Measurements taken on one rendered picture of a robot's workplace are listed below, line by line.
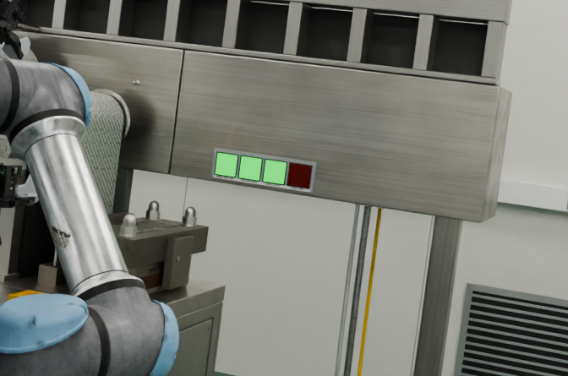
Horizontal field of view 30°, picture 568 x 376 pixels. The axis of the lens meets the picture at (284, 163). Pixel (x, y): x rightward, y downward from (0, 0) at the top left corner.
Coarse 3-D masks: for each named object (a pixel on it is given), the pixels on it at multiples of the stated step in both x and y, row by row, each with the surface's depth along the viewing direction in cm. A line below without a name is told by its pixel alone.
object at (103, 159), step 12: (84, 144) 230; (96, 144) 235; (108, 144) 241; (120, 144) 246; (96, 156) 236; (108, 156) 242; (96, 168) 237; (108, 168) 242; (96, 180) 238; (108, 180) 243; (108, 192) 244; (108, 204) 245
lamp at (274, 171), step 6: (270, 162) 243; (276, 162) 243; (282, 162) 242; (270, 168) 243; (276, 168) 243; (282, 168) 242; (264, 174) 244; (270, 174) 243; (276, 174) 243; (282, 174) 242; (264, 180) 244; (270, 180) 243; (276, 180) 243; (282, 180) 242
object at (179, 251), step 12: (168, 240) 230; (180, 240) 232; (192, 240) 239; (168, 252) 230; (180, 252) 233; (168, 264) 230; (180, 264) 234; (168, 276) 230; (180, 276) 235; (168, 288) 230
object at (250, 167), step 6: (246, 162) 245; (252, 162) 245; (258, 162) 244; (240, 168) 246; (246, 168) 245; (252, 168) 245; (258, 168) 244; (240, 174) 246; (246, 174) 245; (252, 174) 245; (258, 174) 244; (258, 180) 244
